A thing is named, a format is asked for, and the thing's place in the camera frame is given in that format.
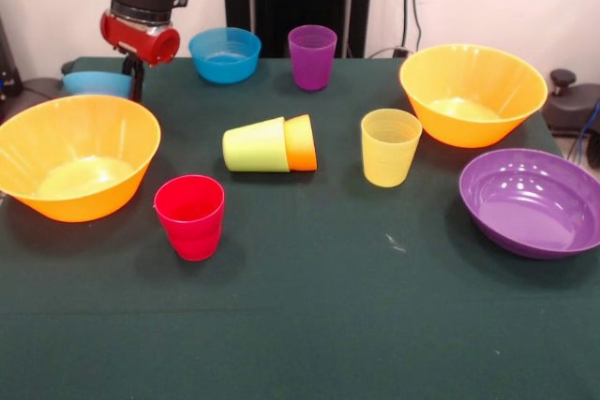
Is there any large orange bowl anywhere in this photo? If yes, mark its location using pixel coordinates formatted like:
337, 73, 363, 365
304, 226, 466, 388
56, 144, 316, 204
398, 43, 549, 149
0, 94, 162, 224

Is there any black equipment rack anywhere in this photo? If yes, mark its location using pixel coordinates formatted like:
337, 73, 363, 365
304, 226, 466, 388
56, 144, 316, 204
0, 13, 25, 113

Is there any green cup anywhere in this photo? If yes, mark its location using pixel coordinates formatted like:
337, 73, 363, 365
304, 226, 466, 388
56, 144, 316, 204
221, 117, 291, 174

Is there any black wall cable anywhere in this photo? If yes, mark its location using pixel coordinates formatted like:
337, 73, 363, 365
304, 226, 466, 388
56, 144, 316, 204
400, 0, 423, 57

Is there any purple cup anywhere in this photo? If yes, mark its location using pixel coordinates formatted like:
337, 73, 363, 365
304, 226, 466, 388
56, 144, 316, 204
287, 24, 338, 92

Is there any dark green tablecloth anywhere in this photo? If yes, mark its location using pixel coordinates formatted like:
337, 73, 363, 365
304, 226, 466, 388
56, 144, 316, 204
0, 56, 600, 400

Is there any yellow cup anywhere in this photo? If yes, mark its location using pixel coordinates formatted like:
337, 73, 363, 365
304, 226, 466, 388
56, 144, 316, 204
360, 108, 424, 188

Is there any light blue opaque bowl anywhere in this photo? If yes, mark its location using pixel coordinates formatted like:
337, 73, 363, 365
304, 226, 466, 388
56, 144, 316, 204
61, 70, 134, 101

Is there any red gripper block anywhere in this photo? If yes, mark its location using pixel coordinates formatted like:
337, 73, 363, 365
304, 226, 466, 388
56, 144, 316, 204
99, 9, 182, 104

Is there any translucent blue bowl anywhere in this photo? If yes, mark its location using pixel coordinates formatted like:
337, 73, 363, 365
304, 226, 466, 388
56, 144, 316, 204
187, 26, 263, 85

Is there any purple bowl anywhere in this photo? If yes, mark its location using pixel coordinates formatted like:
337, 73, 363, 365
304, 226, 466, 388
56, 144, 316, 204
457, 147, 600, 260

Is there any blue cable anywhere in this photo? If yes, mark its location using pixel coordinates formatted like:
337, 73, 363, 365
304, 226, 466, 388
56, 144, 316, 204
569, 98, 600, 162

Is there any orange cup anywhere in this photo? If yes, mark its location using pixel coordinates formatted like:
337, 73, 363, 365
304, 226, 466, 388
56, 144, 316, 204
283, 114, 319, 173

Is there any black clamp mount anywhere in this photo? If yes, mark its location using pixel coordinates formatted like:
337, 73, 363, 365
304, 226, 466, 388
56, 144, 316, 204
543, 68, 600, 139

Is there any red cup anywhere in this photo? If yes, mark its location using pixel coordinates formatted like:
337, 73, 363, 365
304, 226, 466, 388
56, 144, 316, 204
153, 174, 226, 262

